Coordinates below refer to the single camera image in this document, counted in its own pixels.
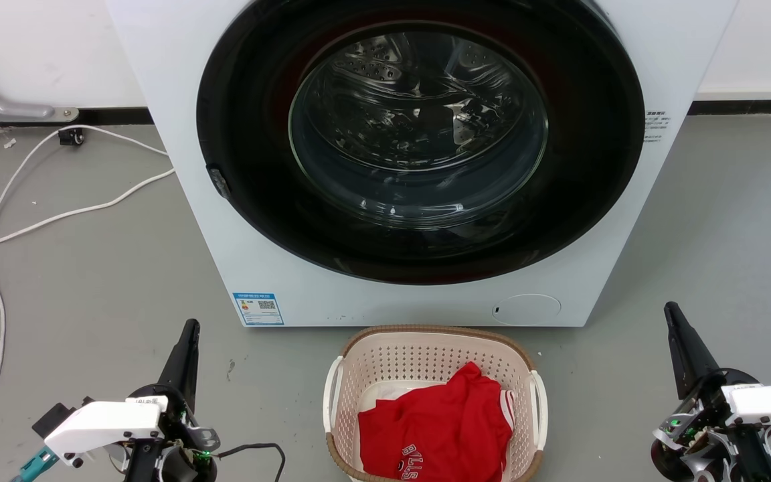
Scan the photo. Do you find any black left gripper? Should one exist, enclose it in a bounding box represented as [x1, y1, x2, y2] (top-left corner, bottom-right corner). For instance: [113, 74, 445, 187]
[124, 319, 221, 482]

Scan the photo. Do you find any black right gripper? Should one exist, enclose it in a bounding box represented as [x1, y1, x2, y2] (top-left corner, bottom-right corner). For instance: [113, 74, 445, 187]
[650, 301, 771, 482]

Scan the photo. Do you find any beige plastic laundry basket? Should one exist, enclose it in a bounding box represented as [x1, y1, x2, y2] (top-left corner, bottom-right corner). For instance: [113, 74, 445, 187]
[323, 325, 549, 482]

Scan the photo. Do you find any blue energy label sticker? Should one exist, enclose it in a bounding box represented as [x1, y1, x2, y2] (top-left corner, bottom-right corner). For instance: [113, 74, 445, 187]
[232, 291, 285, 327]

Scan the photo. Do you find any round white filter cover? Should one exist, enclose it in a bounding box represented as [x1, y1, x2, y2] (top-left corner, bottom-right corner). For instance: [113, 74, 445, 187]
[491, 293, 562, 327]

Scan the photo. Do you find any dark door latch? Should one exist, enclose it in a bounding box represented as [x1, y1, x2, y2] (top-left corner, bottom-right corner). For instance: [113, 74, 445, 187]
[207, 165, 232, 200]

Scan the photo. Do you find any white cloth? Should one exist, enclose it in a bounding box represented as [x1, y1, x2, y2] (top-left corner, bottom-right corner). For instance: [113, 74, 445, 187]
[375, 380, 454, 410]

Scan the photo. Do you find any white front-load washing machine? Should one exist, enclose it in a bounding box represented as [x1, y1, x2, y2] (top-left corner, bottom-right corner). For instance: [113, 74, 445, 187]
[106, 0, 740, 329]

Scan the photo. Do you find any black round washer door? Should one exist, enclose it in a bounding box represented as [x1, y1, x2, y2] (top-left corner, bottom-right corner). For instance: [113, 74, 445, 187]
[196, 0, 646, 285]

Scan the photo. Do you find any red basketball jersey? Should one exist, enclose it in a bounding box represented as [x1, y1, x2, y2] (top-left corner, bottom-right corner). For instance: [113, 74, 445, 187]
[357, 361, 516, 482]

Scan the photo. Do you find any steel washer drum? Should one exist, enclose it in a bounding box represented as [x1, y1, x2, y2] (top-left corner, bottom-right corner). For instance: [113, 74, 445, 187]
[289, 29, 549, 230]

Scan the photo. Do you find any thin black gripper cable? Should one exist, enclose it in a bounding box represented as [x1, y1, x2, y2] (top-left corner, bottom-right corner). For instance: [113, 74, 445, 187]
[214, 442, 286, 482]

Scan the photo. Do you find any teal cable connector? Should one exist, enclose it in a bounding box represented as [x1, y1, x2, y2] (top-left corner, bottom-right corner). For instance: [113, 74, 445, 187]
[12, 447, 60, 482]

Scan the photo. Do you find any white floor cable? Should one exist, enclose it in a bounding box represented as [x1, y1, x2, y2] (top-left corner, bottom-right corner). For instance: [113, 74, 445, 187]
[0, 168, 177, 258]

